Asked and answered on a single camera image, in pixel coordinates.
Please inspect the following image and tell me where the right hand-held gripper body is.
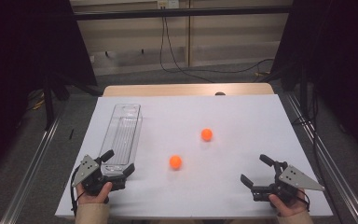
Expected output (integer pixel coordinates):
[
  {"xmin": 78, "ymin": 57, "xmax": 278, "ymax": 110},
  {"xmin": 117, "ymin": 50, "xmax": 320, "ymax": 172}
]
[{"xmin": 251, "ymin": 160, "xmax": 326, "ymax": 208}]

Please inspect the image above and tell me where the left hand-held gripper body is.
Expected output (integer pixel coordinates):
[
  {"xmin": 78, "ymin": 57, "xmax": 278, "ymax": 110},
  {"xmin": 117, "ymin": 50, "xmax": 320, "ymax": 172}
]
[{"xmin": 71, "ymin": 154, "xmax": 129, "ymax": 197}]

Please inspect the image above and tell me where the clear plastic tray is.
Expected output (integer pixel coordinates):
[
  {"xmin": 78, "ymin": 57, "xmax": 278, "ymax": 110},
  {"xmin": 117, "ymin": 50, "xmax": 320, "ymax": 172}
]
[{"xmin": 97, "ymin": 103, "xmax": 144, "ymax": 180}]

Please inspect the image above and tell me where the orange ball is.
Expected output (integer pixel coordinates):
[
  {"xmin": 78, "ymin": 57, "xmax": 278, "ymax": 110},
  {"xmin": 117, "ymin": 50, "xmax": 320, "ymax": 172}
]
[
  {"xmin": 169, "ymin": 155, "xmax": 184, "ymax": 171},
  {"xmin": 200, "ymin": 128, "xmax": 213, "ymax": 143}
]

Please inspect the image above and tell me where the person's left hand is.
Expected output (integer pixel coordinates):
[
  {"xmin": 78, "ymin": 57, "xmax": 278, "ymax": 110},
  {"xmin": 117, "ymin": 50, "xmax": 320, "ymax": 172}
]
[{"xmin": 76, "ymin": 181, "xmax": 114, "ymax": 205}]

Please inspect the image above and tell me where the person's right hand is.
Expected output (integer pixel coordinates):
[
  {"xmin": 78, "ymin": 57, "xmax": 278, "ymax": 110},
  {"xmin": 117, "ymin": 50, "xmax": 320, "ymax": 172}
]
[{"xmin": 268, "ymin": 189, "xmax": 310, "ymax": 217}]

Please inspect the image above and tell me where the white table board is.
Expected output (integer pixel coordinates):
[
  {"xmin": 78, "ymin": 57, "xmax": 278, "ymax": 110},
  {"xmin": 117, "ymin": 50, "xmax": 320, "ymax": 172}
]
[{"xmin": 55, "ymin": 94, "xmax": 334, "ymax": 218}]

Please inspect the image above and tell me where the black metal stand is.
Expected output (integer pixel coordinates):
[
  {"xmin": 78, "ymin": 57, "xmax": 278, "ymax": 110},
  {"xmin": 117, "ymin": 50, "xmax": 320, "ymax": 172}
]
[{"xmin": 42, "ymin": 73, "xmax": 104, "ymax": 131}]

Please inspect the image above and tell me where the wooden table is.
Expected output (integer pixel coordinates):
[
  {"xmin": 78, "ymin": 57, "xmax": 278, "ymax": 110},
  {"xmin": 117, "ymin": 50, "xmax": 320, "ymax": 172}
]
[{"xmin": 102, "ymin": 82, "xmax": 275, "ymax": 97}]

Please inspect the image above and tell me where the black curtain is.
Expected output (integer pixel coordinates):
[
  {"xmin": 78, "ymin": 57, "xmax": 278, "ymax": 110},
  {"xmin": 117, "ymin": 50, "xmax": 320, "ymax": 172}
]
[
  {"xmin": 0, "ymin": 0, "xmax": 98, "ymax": 180},
  {"xmin": 271, "ymin": 0, "xmax": 358, "ymax": 164}
]

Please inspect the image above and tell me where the black horizontal bar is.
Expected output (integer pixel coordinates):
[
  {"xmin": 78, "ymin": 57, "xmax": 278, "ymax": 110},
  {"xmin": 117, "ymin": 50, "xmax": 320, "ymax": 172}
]
[{"xmin": 73, "ymin": 6, "xmax": 293, "ymax": 21}]

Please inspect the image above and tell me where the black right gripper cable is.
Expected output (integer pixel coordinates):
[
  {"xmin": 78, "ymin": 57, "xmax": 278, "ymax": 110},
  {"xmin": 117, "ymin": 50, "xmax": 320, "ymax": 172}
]
[{"xmin": 297, "ymin": 189, "xmax": 311, "ymax": 209}]

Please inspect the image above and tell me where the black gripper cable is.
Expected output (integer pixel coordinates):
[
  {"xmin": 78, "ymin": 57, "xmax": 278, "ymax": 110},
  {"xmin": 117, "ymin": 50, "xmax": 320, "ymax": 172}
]
[
  {"xmin": 70, "ymin": 167, "xmax": 87, "ymax": 217},
  {"xmin": 297, "ymin": 189, "xmax": 311, "ymax": 209}
]

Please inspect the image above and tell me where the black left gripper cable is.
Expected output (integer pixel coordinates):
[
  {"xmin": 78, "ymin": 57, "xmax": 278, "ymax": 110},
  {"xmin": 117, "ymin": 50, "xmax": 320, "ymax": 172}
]
[{"xmin": 70, "ymin": 167, "xmax": 87, "ymax": 217}]

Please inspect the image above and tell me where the aluminium floor rail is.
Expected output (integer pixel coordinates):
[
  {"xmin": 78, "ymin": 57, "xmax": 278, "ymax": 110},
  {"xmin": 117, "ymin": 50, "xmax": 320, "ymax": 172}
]
[
  {"xmin": 283, "ymin": 91, "xmax": 358, "ymax": 224},
  {"xmin": 0, "ymin": 115, "xmax": 62, "ymax": 224}
]

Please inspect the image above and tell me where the black cable along rail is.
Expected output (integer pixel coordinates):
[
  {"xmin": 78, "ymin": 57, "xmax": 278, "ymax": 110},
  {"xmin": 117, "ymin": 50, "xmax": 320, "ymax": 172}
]
[{"xmin": 292, "ymin": 83, "xmax": 328, "ymax": 188}]

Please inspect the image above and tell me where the yellow cable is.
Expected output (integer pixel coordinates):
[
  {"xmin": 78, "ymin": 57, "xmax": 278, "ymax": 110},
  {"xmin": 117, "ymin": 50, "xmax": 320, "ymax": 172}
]
[{"xmin": 32, "ymin": 96, "xmax": 47, "ymax": 111}]

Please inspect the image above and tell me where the black floor cable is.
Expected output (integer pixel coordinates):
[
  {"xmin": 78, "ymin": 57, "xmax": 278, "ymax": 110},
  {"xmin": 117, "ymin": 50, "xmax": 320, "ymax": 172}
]
[{"xmin": 180, "ymin": 58, "xmax": 275, "ymax": 75}]

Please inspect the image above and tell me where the black hanging cable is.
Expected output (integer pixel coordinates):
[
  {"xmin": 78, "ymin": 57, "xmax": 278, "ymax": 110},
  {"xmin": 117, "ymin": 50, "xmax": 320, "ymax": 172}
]
[{"xmin": 158, "ymin": 17, "xmax": 215, "ymax": 84}]

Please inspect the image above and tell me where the white wall outlet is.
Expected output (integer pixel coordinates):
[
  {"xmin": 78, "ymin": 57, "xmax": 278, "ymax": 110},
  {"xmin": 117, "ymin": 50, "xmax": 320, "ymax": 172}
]
[{"xmin": 157, "ymin": 0, "xmax": 180, "ymax": 9}]

